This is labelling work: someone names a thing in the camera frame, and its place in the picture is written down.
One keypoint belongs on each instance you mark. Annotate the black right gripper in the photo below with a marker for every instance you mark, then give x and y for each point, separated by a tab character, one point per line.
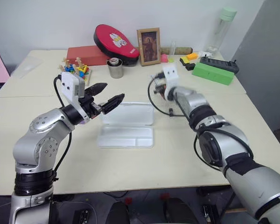
163	82

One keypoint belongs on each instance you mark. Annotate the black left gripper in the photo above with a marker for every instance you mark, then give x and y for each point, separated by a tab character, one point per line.
87	103

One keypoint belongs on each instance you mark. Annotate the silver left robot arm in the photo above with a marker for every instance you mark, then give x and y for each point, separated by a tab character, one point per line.
44	130

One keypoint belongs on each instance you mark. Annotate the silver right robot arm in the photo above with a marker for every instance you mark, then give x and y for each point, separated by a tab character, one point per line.
235	140

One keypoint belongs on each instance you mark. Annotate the white plastic pencil case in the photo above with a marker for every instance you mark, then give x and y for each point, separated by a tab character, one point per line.
127	114

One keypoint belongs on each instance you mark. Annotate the pink soft toy piece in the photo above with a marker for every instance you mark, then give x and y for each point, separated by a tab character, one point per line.
164	58

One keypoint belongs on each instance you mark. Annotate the steel cup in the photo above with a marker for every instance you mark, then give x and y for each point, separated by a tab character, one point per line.
116	71

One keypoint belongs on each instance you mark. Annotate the yellow-green toy piece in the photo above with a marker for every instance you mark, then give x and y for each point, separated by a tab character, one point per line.
171	59

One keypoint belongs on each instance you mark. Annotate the yellow black toy block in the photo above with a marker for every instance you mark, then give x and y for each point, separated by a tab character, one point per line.
184	59

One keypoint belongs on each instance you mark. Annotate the white red tape roll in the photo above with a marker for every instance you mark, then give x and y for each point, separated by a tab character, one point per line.
114	61

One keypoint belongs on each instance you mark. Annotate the colourful wooden peg toy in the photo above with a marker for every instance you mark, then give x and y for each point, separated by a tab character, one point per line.
80	70

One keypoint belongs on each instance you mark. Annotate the small black toy block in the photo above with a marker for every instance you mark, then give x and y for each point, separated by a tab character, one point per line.
190	66

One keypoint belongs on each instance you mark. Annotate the wooden framed portrait picture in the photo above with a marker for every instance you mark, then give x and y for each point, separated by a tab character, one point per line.
149	46

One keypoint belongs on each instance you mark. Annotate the wooden bamboo roller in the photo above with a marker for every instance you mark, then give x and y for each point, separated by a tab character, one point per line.
183	50

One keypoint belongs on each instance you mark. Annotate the red rectangular box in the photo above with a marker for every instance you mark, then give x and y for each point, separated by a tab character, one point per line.
84	54

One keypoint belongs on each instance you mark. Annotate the green rectangular block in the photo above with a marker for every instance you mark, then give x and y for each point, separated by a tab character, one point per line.
212	74

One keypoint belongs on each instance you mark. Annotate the red oval boxing pad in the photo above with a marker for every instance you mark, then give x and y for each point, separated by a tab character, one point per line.
107	39

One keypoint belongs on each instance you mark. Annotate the black remote controller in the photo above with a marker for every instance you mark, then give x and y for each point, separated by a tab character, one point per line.
218	63

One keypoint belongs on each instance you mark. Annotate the clear bottle with green lid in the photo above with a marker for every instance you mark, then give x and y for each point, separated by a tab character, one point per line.
220	32

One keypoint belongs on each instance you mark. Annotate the clear plastic sheet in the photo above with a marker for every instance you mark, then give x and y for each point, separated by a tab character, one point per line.
28	67

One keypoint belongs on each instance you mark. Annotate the red round knob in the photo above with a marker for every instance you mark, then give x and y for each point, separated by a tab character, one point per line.
128	200

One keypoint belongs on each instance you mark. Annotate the dark rounded shape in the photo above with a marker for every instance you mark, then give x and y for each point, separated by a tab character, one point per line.
117	213
178	212

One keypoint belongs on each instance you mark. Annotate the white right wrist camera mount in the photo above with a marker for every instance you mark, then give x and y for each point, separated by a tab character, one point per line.
171	79

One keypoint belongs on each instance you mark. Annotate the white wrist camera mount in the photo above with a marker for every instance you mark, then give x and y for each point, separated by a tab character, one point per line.
68	85
171	79

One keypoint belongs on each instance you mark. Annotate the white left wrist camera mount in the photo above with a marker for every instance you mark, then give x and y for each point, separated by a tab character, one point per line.
68	85

